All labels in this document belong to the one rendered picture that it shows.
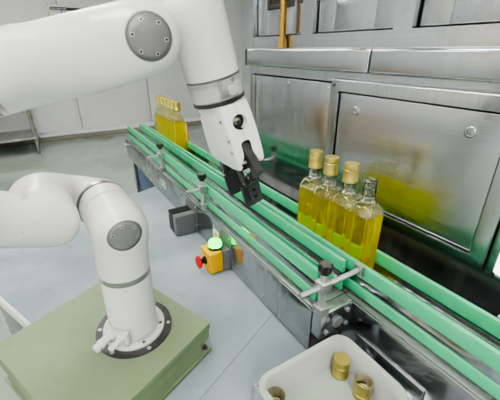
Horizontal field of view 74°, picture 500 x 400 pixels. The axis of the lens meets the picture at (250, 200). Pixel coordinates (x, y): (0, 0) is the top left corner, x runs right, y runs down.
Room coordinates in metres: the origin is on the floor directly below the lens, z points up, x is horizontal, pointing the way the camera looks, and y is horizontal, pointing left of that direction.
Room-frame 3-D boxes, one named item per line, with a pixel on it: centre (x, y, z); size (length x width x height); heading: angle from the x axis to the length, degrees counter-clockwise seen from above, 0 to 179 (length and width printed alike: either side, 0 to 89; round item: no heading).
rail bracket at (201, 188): (1.03, 0.18, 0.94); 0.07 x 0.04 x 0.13; 121
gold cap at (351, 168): (0.70, -0.23, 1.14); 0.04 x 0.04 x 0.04
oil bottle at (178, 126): (1.65, 0.36, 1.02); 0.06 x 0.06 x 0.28; 31
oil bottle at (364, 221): (0.65, -0.25, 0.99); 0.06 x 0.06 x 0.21; 30
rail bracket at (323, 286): (0.55, -0.17, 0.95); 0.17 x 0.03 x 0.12; 121
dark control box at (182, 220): (1.12, 0.26, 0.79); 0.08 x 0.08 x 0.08; 31
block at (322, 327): (0.56, -0.18, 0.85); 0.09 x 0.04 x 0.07; 121
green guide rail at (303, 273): (1.32, 0.31, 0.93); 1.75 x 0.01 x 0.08; 31
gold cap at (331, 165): (0.75, -0.19, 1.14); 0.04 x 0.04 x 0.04
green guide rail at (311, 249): (1.35, 0.24, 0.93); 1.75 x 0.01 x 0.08; 31
